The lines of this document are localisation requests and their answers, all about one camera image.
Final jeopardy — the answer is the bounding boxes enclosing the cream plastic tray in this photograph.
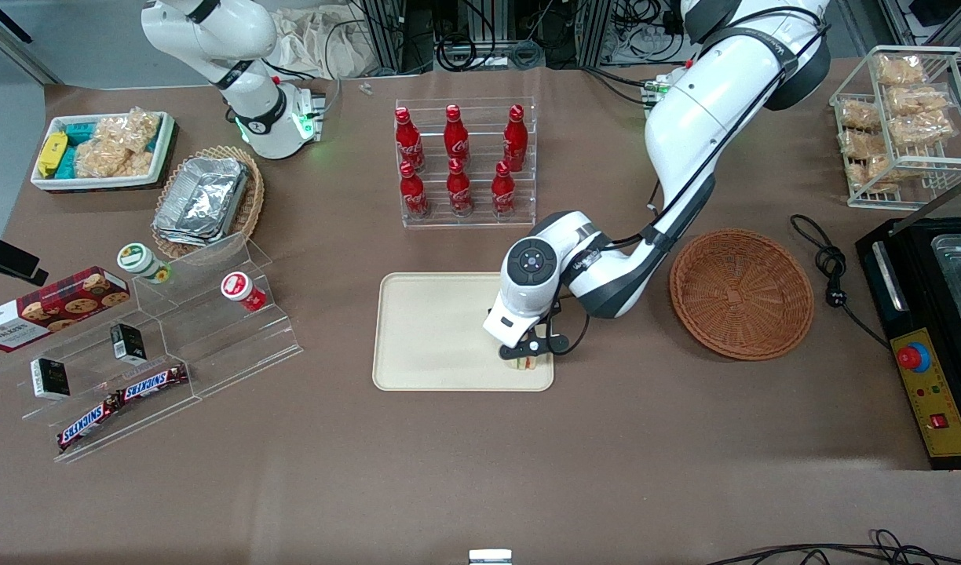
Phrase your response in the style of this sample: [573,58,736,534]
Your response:
[372,272,555,392]

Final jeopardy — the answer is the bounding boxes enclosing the aluminium foil tray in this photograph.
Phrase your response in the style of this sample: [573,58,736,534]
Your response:
[157,157,250,240]
[152,210,230,249]

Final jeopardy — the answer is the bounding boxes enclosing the brown round wicker basket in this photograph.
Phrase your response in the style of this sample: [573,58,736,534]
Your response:
[669,228,815,361]

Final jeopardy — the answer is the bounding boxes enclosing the light wicker basket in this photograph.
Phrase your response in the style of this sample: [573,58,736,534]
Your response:
[152,145,265,260]

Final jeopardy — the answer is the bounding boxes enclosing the red tartan Walkers cookie box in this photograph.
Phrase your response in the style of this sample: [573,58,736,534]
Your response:
[0,267,131,353]

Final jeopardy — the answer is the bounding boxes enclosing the clear acrylic bottle rack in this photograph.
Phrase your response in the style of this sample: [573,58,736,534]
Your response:
[394,97,538,230]

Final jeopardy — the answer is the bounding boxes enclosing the yellow snack packet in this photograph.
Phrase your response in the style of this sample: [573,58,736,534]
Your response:
[37,132,69,178]

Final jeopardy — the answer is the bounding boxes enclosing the black box white text label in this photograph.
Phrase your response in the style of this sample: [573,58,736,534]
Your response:
[30,358,71,401]

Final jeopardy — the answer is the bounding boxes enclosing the green sunflower lidded cup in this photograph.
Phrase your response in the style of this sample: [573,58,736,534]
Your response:
[117,242,172,285]

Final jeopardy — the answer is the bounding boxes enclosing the red cola bottle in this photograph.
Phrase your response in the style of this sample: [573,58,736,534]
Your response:
[503,104,528,173]
[491,161,517,217]
[447,157,474,217]
[400,161,429,220]
[395,106,426,173]
[444,104,470,168]

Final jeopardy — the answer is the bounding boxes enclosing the black box with barcode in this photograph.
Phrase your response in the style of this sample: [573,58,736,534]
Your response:
[109,323,148,365]

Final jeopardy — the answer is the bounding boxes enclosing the bagged rice cracker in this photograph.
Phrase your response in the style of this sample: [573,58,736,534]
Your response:
[75,108,161,178]

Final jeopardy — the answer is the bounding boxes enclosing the Snickers chocolate bar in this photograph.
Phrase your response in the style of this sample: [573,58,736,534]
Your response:
[57,395,122,452]
[118,363,191,403]

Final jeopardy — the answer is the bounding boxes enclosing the white rectangular bin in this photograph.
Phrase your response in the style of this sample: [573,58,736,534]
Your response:
[31,111,177,193]

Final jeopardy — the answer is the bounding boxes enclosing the clear acrylic tiered shelf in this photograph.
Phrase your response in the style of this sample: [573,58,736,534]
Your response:
[0,231,305,464]

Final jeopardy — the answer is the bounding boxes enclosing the red lidded cup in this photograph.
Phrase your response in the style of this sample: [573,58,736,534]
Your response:
[221,272,268,313]

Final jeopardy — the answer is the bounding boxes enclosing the aluminium equipment rack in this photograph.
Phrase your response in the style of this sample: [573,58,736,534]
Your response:
[361,0,616,73]

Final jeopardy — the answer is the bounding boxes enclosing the white crumpled cloth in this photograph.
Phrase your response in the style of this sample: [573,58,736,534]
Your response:
[272,6,387,81]

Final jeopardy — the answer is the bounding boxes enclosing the bagged fried snack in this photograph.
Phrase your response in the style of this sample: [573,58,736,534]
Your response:
[887,85,957,117]
[877,55,926,86]
[840,129,883,159]
[840,100,882,131]
[889,116,959,149]

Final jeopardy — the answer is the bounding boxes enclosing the black appliance yellow panel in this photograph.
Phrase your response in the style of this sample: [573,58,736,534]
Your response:
[856,169,961,470]

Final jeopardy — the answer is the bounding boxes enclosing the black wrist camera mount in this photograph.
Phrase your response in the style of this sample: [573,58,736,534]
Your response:
[520,318,572,360]

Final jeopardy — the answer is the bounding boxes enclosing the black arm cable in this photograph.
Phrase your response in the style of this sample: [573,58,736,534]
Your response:
[555,16,832,358]

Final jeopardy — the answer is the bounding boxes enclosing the black power cable with plug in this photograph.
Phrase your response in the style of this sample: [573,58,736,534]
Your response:
[789,213,893,350]

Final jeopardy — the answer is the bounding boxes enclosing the black floor cables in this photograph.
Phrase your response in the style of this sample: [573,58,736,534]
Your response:
[707,529,961,565]

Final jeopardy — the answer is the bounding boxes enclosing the white wire basket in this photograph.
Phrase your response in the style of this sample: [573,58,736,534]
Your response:
[830,46,961,210]

